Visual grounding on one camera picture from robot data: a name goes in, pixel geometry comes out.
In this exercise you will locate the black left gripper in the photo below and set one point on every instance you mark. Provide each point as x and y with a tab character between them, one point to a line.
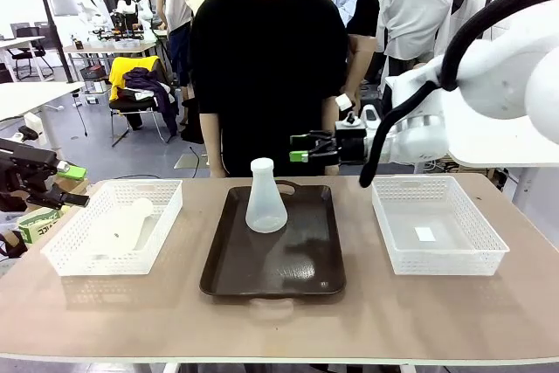
26	165

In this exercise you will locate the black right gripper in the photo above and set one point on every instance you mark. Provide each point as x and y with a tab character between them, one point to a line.
351	148

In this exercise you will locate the small white handheld object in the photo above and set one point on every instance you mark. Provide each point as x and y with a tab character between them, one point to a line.
343	102

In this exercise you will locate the translucent plastic conical flask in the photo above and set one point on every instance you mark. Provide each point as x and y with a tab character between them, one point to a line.
265	211
126	229

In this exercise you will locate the person's right forearm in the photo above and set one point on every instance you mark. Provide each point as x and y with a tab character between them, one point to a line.
211	146

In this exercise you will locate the person's left forearm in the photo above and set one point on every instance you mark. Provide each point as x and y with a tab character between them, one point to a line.
331	170

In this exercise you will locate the background person's hand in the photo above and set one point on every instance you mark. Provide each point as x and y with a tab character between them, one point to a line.
354	95

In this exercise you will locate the brown cardboard box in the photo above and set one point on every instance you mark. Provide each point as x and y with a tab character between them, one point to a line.
72	184

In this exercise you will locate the green and white carton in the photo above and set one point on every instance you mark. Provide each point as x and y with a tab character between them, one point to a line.
39	226

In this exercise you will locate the white perforated plastic basket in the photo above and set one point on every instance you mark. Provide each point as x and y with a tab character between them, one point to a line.
436	255
78	250

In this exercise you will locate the person in black t-shirt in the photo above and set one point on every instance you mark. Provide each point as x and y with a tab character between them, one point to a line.
266	76

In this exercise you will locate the white side table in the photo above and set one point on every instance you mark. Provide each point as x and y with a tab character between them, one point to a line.
26	98
489	150

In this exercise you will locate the metal chair with clothes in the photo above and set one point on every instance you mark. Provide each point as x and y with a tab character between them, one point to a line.
131	106

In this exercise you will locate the dark brown plastic tray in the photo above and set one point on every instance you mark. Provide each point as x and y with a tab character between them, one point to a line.
279	259

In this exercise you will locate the yellow garment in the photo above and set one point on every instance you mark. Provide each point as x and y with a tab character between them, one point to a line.
118	69

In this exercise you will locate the purple garment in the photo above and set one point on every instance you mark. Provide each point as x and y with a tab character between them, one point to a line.
161	98

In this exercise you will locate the black office chair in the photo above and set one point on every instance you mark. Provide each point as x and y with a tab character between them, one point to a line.
30	50

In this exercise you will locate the white paper label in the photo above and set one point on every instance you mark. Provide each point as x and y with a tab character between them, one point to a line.
425	234

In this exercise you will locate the cluttered background desk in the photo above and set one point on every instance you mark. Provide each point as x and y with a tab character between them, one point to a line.
109	46

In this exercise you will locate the person in black shirt behind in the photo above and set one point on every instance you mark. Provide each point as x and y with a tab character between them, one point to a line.
364	2

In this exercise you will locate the mannequin in white shirt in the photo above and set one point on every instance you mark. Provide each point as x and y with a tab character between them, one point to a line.
415	6

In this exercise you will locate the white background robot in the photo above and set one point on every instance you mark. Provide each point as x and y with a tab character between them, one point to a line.
131	8

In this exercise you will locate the mannequin in white tank top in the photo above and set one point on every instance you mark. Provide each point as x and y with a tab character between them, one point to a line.
174	6

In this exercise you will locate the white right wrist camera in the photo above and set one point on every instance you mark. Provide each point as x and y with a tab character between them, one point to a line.
349	120

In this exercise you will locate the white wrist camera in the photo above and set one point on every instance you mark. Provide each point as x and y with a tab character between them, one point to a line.
27	133
349	120

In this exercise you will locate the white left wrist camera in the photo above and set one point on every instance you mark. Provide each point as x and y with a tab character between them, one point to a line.
27	133

